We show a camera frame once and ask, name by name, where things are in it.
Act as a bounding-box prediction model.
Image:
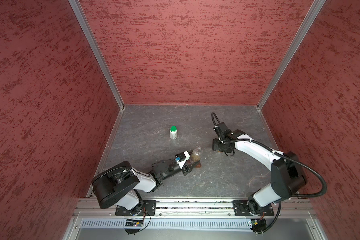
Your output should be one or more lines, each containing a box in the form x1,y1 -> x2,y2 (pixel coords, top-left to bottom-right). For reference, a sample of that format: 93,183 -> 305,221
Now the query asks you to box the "small clear orange-cap bottle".
190,147 -> 203,163

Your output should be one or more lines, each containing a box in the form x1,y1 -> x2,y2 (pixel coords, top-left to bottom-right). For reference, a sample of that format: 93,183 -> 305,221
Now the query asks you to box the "white pill bottle green cap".
170,126 -> 178,140

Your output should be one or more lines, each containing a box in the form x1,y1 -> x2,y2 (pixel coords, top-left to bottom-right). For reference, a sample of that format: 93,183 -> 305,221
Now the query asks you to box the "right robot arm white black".
213,123 -> 307,216

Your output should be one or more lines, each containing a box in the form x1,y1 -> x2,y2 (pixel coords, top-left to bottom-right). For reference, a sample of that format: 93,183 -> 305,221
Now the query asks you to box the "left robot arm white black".
92,155 -> 201,215

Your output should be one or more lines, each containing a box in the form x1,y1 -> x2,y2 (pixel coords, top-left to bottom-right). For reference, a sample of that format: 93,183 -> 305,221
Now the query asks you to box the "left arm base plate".
115,200 -> 157,217

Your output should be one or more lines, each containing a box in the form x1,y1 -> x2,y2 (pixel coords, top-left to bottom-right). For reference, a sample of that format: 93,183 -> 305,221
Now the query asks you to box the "left controller board with wires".
124,211 -> 152,235

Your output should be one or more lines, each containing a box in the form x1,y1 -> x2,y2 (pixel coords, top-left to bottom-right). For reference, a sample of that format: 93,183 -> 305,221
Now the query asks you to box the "controller board with wires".
251,203 -> 282,235
124,211 -> 152,235

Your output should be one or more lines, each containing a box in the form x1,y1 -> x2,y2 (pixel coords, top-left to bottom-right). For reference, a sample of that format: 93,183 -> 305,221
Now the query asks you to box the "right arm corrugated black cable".
211,111 -> 328,199

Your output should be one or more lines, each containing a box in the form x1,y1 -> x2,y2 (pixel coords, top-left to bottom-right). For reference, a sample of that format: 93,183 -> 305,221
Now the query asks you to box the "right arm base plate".
232,200 -> 274,217

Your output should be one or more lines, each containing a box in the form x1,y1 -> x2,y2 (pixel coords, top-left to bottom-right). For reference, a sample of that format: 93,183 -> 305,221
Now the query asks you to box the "right controller board with wires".
251,203 -> 282,235

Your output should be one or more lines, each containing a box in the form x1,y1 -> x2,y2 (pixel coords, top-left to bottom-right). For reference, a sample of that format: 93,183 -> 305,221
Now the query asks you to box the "white slotted cable duct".
80,219 -> 252,232

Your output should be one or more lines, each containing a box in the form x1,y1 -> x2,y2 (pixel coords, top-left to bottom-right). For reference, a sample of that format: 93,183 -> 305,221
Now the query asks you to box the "aluminium front rail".
73,198 -> 317,219

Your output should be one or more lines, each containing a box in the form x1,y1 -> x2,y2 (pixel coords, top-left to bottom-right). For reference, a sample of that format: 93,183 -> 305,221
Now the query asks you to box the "right aluminium corner post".
257,0 -> 326,112

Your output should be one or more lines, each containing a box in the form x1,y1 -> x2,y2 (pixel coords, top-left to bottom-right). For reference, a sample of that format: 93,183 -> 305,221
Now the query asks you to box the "aluminium corner post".
257,0 -> 326,112
69,0 -> 125,111

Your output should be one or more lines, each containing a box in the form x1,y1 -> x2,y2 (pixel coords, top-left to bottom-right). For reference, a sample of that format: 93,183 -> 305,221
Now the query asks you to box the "left aluminium corner post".
69,0 -> 125,111

